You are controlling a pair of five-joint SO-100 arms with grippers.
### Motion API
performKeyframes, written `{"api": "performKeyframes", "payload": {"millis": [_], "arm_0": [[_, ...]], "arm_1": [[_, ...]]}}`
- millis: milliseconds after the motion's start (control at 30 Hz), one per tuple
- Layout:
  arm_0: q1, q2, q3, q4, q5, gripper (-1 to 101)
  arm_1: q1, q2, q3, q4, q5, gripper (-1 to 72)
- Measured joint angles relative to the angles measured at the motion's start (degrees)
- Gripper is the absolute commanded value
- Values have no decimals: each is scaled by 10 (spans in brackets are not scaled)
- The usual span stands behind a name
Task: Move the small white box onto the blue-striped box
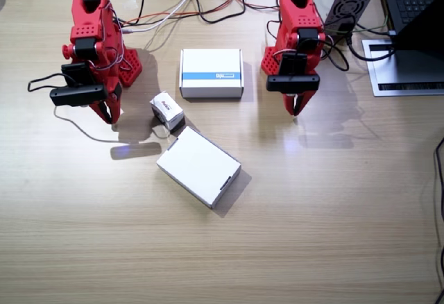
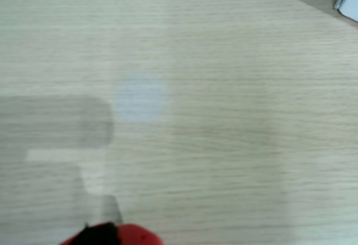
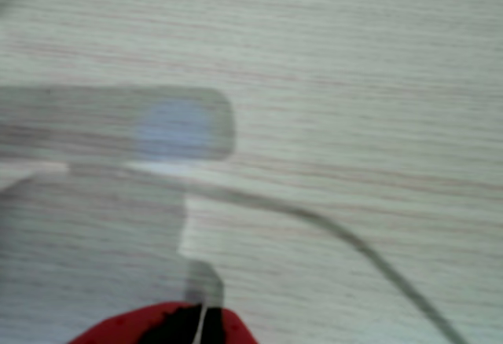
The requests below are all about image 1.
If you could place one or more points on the small white box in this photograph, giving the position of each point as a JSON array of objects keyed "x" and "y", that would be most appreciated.
[{"x": 166, "y": 109}]

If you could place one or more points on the red robot arm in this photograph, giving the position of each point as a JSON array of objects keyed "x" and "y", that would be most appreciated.
[
  {"x": 300, "y": 14},
  {"x": 86, "y": 23}
]

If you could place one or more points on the white box with blue stripe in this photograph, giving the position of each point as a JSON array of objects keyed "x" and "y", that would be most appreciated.
[{"x": 209, "y": 62}]

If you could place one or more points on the plain white cardboard box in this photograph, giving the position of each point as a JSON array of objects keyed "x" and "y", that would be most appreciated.
[{"x": 197, "y": 165}]

